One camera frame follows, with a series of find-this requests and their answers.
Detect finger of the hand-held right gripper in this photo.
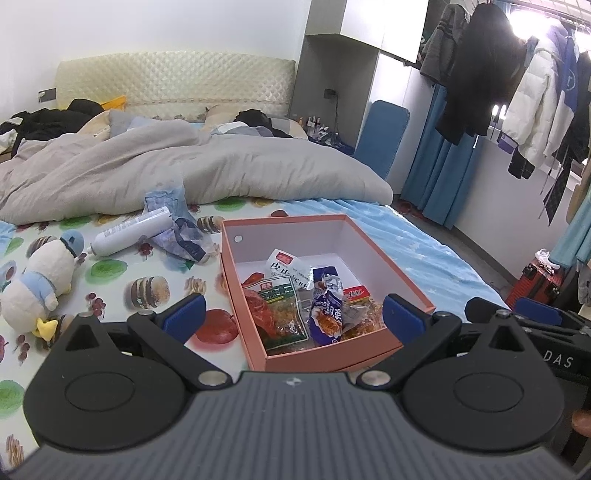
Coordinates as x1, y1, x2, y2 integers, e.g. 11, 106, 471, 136
515, 298, 591, 333
465, 296, 498, 325

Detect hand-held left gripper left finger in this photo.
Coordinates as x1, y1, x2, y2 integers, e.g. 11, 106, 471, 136
54, 292, 230, 388

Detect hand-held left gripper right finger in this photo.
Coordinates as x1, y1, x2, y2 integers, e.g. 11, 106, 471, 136
358, 293, 529, 388

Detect clear red trimmed snack packet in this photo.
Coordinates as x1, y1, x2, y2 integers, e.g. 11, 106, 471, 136
342, 285, 389, 342

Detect dark red snack packet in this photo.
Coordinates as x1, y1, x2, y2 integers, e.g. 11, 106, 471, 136
241, 272, 269, 333

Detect dark blue snack packet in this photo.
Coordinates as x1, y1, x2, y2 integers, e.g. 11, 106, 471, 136
309, 265, 354, 347

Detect green edged snack packet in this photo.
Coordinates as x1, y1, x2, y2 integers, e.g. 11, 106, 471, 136
244, 282, 310, 356

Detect orange cardboard box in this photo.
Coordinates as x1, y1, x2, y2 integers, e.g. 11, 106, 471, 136
219, 213, 437, 374

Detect white snack packet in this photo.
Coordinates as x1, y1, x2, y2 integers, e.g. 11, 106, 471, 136
267, 248, 315, 291

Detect red suitcase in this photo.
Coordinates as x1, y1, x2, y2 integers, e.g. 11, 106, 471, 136
505, 249, 566, 312

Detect crumpled blue grey wrapper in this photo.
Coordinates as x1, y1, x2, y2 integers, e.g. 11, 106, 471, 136
152, 216, 220, 265

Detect fruit printed bed sheet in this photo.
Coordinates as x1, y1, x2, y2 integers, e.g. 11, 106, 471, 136
0, 198, 296, 462

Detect blue curtain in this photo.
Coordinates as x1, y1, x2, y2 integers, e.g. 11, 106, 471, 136
399, 83, 483, 229

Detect grey duvet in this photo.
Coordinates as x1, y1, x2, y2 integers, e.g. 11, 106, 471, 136
0, 121, 394, 227

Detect white duck plush toy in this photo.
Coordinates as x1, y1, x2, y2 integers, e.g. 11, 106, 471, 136
0, 231, 86, 342

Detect blue chair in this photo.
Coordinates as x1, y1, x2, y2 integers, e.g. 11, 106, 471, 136
353, 100, 411, 181

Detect grey blue pillow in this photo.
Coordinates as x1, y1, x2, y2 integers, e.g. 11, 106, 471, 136
108, 111, 153, 137

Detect black garment on pillow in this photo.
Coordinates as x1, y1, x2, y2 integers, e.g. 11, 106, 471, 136
233, 109, 287, 139

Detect bedside bottles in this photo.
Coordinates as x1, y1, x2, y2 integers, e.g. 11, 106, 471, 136
298, 115, 342, 144

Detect white puffer jacket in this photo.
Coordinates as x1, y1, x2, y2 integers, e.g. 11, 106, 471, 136
501, 23, 580, 169

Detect black clothes pile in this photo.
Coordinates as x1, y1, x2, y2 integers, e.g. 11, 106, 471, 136
11, 99, 107, 155

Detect hanging dark clothes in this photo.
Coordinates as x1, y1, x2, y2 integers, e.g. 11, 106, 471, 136
419, 2, 527, 146

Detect cream quilted headboard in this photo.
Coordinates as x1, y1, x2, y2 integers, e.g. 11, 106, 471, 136
55, 52, 296, 123

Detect grey white wardrobe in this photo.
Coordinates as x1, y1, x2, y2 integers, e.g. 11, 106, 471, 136
288, 0, 430, 148

